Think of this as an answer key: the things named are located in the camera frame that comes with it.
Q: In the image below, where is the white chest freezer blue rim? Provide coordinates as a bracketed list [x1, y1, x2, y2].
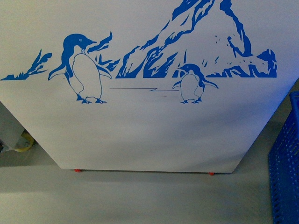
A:
[0, 0, 299, 173]

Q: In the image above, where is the yellow tape roll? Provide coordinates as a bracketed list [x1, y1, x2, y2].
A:
[14, 133, 35, 153]

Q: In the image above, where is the blue plastic basket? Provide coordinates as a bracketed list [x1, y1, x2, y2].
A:
[268, 91, 299, 224]

